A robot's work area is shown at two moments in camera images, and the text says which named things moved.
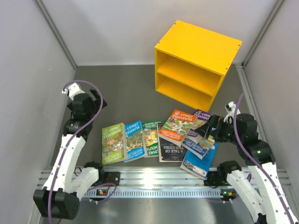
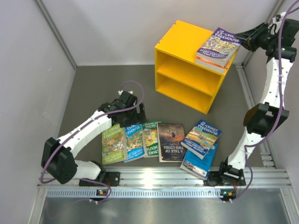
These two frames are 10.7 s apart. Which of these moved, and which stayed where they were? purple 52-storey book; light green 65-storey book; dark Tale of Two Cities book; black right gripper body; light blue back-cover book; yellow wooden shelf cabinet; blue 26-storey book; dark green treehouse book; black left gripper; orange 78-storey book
Moved: black left gripper; black right gripper body; orange 78-storey book; purple 52-storey book
Stayed: dark green treehouse book; light green 65-storey book; blue 26-storey book; light blue back-cover book; dark Tale of Two Cities book; yellow wooden shelf cabinet
